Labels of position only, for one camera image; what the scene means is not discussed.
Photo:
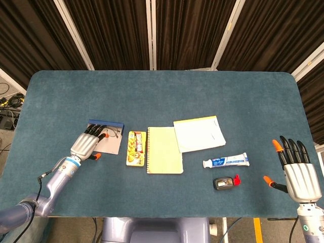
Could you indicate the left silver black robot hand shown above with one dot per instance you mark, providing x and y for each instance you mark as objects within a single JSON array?
[{"x": 84, "y": 146}]

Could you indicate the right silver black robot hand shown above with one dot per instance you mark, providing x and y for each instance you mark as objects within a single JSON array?
[{"x": 302, "y": 182}]

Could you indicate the grey blue-edged case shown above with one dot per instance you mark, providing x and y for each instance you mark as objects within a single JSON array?
[{"x": 111, "y": 145}]

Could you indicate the eyeglasses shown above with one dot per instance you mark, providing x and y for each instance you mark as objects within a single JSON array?
[{"x": 115, "y": 132}]

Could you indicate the right lavender robot arm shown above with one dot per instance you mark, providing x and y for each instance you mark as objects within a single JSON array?
[{"x": 312, "y": 225}]

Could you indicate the left lavender robot arm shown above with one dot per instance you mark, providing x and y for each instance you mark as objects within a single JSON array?
[{"x": 55, "y": 182}]

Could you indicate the yellow curry roux box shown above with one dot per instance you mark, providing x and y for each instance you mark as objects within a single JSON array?
[{"x": 136, "y": 152}]

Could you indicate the yellow floor tape strip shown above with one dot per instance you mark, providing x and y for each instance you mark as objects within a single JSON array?
[{"x": 258, "y": 230}]

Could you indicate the blue white toothpaste tube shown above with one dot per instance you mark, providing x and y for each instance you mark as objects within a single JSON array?
[{"x": 227, "y": 160}]

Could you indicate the black bottle with red cap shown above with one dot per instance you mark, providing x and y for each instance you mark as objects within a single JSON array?
[{"x": 222, "y": 183}]

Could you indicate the tan spiral notebook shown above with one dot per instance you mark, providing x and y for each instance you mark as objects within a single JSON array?
[{"x": 164, "y": 152}]

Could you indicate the black floor power box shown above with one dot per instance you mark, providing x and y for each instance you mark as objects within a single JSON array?
[{"x": 7, "y": 121}]

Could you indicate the dark curtain divider panel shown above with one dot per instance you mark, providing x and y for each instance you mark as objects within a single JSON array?
[
  {"x": 30, "y": 38},
  {"x": 268, "y": 38},
  {"x": 314, "y": 101},
  {"x": 189, "y": 33},
  {"x": 111, "y": 33}
]

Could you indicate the white table leg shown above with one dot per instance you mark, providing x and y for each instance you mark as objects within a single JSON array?
[{"x": 225, "y": 230}]

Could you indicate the blue felt table cover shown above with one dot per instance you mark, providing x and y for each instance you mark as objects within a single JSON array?
[{"x": 162, "y": 96}]

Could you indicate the white plug block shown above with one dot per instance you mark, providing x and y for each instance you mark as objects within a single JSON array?
[{"x": 213, "y": 229}]

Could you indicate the lavender robot torso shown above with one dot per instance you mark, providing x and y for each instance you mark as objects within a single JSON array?
[{"x": 154, "y": 230}]

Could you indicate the white notepad yellow binding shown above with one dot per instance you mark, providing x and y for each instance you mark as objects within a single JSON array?
[{"x": 200, "y": 134}]

